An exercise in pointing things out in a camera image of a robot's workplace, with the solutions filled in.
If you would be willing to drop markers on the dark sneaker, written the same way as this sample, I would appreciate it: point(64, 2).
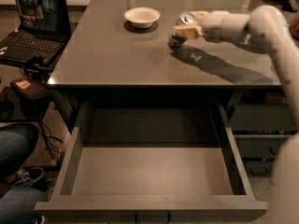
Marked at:
point(27, 177)

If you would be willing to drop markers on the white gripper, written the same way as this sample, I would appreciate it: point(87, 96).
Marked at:
point(214, 24)

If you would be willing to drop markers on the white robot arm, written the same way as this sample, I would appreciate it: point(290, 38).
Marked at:
point(263, 30)

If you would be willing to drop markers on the open grey top drawer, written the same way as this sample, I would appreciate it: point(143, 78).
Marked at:
point(151, 166)

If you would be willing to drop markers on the black laptop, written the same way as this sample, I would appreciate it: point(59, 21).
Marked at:
point(42, 35)

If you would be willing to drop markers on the green white 7up can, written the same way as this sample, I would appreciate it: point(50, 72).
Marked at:
point(183, 19)

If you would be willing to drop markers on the white bowl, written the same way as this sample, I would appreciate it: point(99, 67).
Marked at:
point(142, 17)

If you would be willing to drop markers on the person leg in jeans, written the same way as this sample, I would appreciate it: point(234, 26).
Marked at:
point(17, 143)

